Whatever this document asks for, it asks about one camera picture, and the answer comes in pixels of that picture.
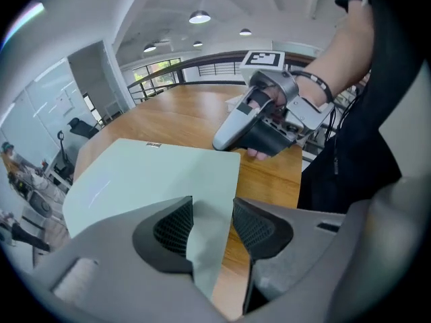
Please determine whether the black wrist strap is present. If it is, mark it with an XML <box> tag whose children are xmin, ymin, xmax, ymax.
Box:
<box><xmin>289</xmin><ymin>70</ymin><xmax>335</xmax><ymax>104</ymax></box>

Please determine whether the black floor stand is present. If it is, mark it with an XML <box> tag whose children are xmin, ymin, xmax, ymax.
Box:
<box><xmin>56</xmin><ymin>129</ymin><xmax>74</xmax><ymax>178</ymax></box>

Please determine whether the light green cloth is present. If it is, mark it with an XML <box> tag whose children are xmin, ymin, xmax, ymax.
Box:
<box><xmin>62</xmin><ymin>138</ymin><xmax>242</xmax><ymax>302</ymax></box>

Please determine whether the black lanyard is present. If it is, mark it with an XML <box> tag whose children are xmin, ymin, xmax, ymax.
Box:
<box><xmin>332</xmin><ymin>106</ymin><xmax>341</xmax><ymax>176</ymax></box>

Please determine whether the ceiling strip light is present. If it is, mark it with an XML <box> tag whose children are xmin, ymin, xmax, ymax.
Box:
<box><xmin>5</xmin><ymin>1</ymin><xmax>46</xmax><ymax>45</ymax></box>

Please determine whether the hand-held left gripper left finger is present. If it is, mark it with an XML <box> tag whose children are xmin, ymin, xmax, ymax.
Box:
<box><xmin>32</xmin><ymin>196</ymin><xmax>236</xmax><ymax>323</ymax></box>

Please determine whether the black-framed window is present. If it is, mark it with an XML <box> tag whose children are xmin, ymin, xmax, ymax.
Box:
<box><xmin>133</xmin><ymin>58</ymin><xmax>183</xmax><ymax>90</ymax></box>

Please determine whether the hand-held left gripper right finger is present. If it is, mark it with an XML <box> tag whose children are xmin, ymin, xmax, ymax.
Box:
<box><xmin>232</xmin><ymin>196</ymin><xmax>347</xmax><ymax>323</ymax></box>

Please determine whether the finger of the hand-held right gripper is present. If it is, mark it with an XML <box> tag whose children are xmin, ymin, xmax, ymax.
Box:
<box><xmin>212</xmin><ymin>96</ymin><xmax>270</xmax><ymax>151</ymax></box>

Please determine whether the glass partition wall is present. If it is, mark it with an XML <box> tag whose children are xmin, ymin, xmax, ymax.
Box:
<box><xmin>0</xmin><ymin>57</ymin><xmax>90</xmax><ymax>154</ymax></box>

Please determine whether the person's black shirt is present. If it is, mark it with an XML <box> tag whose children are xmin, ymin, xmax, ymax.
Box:
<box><xmin>298</xmin><ymin>0</ymin><xmax>422</xmax><ymax>215</ymax></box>

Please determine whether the wood-topped black railing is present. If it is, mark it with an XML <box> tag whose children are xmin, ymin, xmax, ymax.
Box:
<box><xmin>127</xmin><ymin>50</ymin><xmax>324</xmax><ymax>106</ymax></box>

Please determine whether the person's right forearm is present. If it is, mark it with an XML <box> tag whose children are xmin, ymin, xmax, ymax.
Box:
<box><xmin>296</xmin><ymin>0</ymin><xmax>375</xmax><ymax>109</ymax></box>

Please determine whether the person's right hand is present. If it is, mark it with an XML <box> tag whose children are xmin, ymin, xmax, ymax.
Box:
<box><xmin>247</xmin><ymin>85</ymin><xmax>290</xmax><ymax>162</ymax></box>

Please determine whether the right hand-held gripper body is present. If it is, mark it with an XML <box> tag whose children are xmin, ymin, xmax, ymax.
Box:
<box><xmin>237</xmin><ymin>50</ymin><xmax>335</xmax><ymax>157</ymax></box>

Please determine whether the black office chair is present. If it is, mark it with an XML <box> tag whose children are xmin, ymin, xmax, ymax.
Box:
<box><xmin>67</xmin><ymin>117</ymin><xmax>100</xmax><ymax>139</ymax></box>

